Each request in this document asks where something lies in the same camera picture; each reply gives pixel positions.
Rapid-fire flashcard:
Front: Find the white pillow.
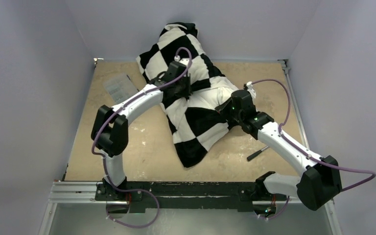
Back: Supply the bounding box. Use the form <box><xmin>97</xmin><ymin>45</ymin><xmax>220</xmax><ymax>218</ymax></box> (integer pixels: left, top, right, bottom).
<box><xmin>202</xmin><ymin>86</ymin><xmax>238</xmax><ymax>110</ymax></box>

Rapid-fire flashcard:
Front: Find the black white checkered pillowcase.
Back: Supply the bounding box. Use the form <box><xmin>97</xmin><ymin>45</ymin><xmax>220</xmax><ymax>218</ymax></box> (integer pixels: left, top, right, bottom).
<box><xmin>136</xmin><ymin>22</ymin><xmax>237</xmax><ymax>168</ymax></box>

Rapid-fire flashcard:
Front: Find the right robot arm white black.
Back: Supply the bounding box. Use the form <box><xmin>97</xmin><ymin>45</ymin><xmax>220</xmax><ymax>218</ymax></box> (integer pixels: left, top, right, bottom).
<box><xmin>216</xmin><ymin>90</ymin><xmax>343</xmax><ymax>211</ymax></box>

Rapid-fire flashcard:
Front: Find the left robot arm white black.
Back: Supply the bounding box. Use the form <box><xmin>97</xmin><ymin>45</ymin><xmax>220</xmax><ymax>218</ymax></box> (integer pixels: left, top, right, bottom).
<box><xmin>91</xmin><ymin>59</ymin><xmax>192</xmax><ymax>200</ymax></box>

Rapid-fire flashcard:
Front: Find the clear plastic organizer box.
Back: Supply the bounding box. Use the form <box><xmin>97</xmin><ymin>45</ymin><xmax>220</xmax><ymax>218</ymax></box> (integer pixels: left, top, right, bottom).
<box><xmin>103</xmin><ymin>73</ymin><xmax>139</xmax><ymax>104</ymax></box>

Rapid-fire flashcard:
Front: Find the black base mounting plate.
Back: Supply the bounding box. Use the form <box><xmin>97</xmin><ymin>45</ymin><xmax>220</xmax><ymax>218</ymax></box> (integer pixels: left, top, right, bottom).
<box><xmin>95</xmin><ymin>181</ymin><xmax>286</xmax><ymax>213</ymax></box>

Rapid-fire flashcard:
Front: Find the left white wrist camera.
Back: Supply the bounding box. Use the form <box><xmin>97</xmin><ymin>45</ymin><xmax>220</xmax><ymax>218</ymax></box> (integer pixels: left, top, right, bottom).
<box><xmin>173</xmin><ymin>56</ymin><xmax>193</xmax><ymax>71</ymax></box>

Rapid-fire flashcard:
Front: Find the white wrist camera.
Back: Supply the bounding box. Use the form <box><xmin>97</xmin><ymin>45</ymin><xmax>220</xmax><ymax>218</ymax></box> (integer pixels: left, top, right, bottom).
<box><xmin>173</xmin><ymin>56</ymin><xmax>193</xmax><ymax>71</ymax></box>
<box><xmin>243</xmin><ymin>81</ymin><xmax>257</xmax><ymax>99</ymax></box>

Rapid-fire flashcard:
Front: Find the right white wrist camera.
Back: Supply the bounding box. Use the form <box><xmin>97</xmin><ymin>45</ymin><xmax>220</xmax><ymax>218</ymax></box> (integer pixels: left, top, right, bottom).
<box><xmin>243</xmin><ymin>81</ymin><xmax>257</xmax><ymax>99</ymax></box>

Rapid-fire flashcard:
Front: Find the black handled hammer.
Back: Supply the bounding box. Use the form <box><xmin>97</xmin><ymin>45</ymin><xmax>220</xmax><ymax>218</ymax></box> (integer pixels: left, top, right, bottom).
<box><xmin>246</xmin><ymin>146</ymin><xmax>269</xmax><ymax>162</ymax></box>

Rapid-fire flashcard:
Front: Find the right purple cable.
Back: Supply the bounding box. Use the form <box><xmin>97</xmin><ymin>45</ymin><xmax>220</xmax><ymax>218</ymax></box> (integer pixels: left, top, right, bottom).
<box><xmin>249</xmin><ymin>78</ymin><xmax>376</xmax><ymax>192</ymax></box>

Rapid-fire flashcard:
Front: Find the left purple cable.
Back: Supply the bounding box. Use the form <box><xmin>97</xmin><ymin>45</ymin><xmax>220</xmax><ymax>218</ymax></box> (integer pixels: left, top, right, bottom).
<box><xmin>91</xmin><ymin>47</ymin><xmax>193</xmax><ymax>195</ymax></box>

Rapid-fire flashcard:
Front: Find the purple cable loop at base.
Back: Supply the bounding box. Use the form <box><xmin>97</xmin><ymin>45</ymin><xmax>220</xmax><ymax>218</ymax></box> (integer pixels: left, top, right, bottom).
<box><xmin>105</xmin><ymin>190</ymin><xmax>160</xmax><ymax>230</ymax></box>

